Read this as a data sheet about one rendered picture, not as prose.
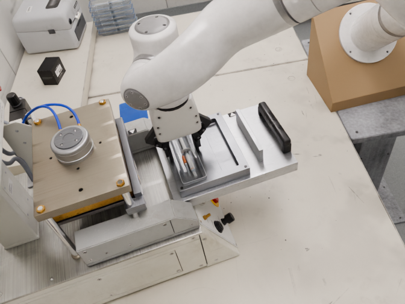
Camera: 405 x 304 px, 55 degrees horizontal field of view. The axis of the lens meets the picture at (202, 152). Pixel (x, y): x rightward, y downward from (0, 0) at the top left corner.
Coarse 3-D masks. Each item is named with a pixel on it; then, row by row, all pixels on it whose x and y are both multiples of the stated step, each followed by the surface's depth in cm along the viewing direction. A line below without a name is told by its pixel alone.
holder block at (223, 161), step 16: (208, 128) 98; (224, 128) 95; (208, 144) 92; (224, 144) 93; (208, 160) 89; (224, 160) 90; (240, 160) 87; (176, 176) 87; (208, 176) 86; (224, 176) 85; (240, 176) 87; (192, 192) 86
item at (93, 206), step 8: (128, 176) 82; (104, 200) 78; (112, 200) 79; (120, 200) 80; (80, 208) 77; (88, 208) 78; (96, 208) 79; (104, 208) 80; (64, 216) 78; (72, 216) 78; (80, 216) 79
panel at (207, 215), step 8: (200, 208) 92; (208, 208) 98; (216, 208) 104; (200, 216) 89; (208, 216) 90; (216, 216) 100; (200, 224) 86; (208, 224) 90; (216, 232) 92; (224, 232) 97; (232, 240) 99
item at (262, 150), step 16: (240, 112) 96; (256, 112) 101; (240, 128) 97; (256, 128) 97; (240, 144) 94; (256, 144) 88; (272, 144) 93; (160, 160) 94; (256, 160) 90; (272, 160) 89; (288, 160) 89; (256, 176) 87; (272, 176) 89; (176, 192) 87; (208, 192) 86; (224, 192) 88
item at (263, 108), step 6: (264, 102) 97; (258, 108) 98; (264, 108) 95; (264, 114) 95; (270, 114) 94; (270, 120) 93; (276, 120) 92; (270, 126) 93; (276, 126) 91; (276, 132) 90; (282, 132) 89; (282, 138) 88; (288, 138) 88; (282, 144) 89; (288, 144) 88; (282, 150) 90; (288, 150) 90
